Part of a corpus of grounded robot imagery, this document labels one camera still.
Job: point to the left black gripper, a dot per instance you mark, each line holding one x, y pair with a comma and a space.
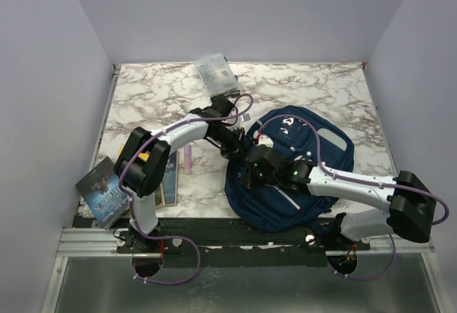
233, 151

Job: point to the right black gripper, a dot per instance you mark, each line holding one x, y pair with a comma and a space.
250, 181

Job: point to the navy blue student backpack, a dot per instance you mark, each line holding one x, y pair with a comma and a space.
270, 208

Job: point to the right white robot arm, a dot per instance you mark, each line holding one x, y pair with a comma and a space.
400, 205

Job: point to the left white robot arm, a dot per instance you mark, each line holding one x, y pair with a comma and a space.
142, 162

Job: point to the clear plastic pencil case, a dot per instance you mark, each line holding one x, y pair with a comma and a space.
216, 74

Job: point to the blue landscape book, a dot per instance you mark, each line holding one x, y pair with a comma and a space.
170, 180

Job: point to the yellow notebook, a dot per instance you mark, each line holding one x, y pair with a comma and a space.
143, 156

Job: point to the dark fantasy book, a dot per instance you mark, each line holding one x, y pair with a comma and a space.
99, 189

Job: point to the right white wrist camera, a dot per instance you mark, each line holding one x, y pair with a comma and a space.
265, 140

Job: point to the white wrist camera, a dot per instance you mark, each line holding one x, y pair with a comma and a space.
265, 140
238, 121

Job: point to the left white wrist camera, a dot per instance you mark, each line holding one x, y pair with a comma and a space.
238, 121

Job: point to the black metal base rail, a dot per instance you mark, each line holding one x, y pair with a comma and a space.
206, 242

